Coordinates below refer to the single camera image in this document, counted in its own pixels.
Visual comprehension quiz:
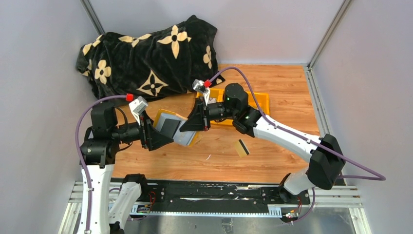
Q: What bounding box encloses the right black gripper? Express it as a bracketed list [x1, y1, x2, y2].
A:
[180, 97, 238, 132]

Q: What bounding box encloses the gold card black stripe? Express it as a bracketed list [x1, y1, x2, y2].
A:
[234, 139, 250, 158]

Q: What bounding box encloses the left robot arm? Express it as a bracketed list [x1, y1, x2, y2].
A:
[77, 102, 173, 234]

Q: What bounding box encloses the aluminium frame rail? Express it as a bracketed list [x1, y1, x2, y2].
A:
[58, 180, 372, 234]

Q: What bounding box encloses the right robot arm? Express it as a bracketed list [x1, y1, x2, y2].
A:
[180, 80, 345, 204]

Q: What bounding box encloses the yellow three-compartment bin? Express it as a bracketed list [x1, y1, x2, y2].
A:
[207, 88, 270, 126]

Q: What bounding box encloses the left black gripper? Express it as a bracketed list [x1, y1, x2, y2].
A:
[112, 109, 174, 149]

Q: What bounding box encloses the black floral blanket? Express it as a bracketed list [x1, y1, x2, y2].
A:
[75, 15, 225, 101]

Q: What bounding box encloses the silver credit card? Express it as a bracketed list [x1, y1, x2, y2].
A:
[173, 120, 197, 146]

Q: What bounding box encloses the grey credit card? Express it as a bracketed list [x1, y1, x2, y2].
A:
[160, 118, 181, 138]

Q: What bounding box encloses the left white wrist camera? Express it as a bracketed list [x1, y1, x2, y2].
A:
[129, 96, 148, 126]

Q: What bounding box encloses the yellow leather card holder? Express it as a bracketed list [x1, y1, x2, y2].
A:
[154, 109, 199, 147]

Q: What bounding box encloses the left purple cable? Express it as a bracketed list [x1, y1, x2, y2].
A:
[75, 94, 134, 234]

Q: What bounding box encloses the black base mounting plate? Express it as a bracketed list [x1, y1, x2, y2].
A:
[138, 180, 310, 214]

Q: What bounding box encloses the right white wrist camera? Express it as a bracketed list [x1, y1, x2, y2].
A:
[192, 79, 211, 106]

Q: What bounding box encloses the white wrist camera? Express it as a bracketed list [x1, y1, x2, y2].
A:
[129, 96, 148, 126]
[192, 79, 211, 106]

